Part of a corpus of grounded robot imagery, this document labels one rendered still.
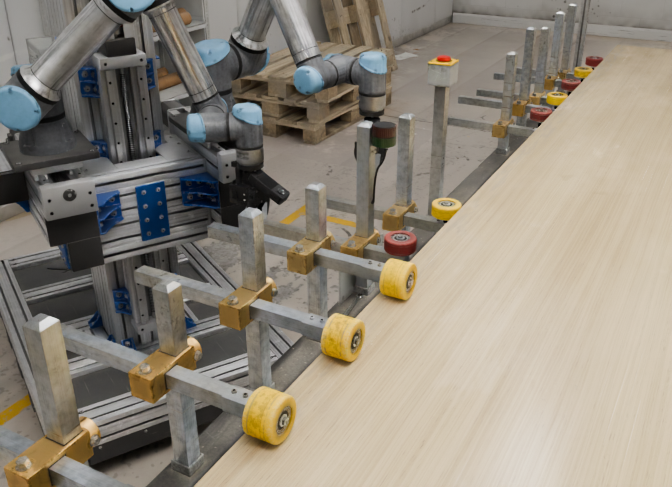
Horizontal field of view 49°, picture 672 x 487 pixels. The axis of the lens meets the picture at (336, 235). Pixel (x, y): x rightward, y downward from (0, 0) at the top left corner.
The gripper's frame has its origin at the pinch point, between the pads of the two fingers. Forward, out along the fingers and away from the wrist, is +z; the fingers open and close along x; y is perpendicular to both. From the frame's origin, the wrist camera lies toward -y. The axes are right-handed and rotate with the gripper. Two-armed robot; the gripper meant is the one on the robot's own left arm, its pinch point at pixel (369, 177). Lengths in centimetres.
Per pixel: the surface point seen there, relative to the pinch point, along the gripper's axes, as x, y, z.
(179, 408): 24, -99, 6
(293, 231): 17.6, -25.1, 6.3
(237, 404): 11, -108, -5
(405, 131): -10.0, -4.6, -16.1
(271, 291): 13, -72, -4
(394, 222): -8.5, -12.0, 8.0
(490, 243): -33.3, -33.8, 1.5
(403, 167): -10.0, -4.7, -5.6
